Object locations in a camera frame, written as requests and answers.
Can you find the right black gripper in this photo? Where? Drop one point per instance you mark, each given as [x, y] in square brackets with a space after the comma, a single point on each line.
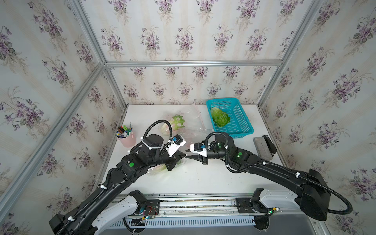
[197, 158]

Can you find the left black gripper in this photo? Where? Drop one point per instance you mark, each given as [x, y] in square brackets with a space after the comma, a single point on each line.
[174, 158]

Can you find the clear zip-top bag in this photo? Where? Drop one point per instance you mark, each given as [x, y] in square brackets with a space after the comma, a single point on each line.
[179, 164]
[193, 136]
[192, 116]

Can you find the green chinese cabbage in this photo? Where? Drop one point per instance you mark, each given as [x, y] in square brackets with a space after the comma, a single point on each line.
[219, 117]

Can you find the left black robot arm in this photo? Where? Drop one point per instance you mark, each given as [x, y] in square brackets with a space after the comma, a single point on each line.
[143, 156]

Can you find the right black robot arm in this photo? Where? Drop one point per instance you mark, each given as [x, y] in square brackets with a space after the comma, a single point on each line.
[314, 198]

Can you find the near bagged cabbage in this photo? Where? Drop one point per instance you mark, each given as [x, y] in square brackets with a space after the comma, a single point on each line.
[159, 169]

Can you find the bagged cabbage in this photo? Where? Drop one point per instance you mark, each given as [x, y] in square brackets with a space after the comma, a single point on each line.
[159, 169]
[177, 122]

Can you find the far bagged cabbage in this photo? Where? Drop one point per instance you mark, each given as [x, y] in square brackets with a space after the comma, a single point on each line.
[177, 122]

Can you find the teal plastic basket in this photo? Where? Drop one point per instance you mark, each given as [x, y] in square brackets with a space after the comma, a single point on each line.
[239, 126]

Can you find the pink pen cup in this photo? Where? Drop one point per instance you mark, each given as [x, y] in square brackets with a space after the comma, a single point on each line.
[129, 141]

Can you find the grey whiteboard eraser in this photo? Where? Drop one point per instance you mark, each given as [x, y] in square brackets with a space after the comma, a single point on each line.
[265, 147]

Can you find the coloured pens bundle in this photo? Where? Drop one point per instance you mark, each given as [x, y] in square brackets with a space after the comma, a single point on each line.
[124, 131]

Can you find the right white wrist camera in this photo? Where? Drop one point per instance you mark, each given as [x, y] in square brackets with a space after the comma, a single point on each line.
[199, 149]

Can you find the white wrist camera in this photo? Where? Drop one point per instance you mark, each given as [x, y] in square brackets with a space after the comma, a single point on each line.
[199, 149]
[174, 144]

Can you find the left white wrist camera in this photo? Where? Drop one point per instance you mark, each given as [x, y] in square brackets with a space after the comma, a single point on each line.
[174, 144]

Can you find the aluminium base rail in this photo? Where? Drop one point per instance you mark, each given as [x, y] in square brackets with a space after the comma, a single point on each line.
[153, 206]

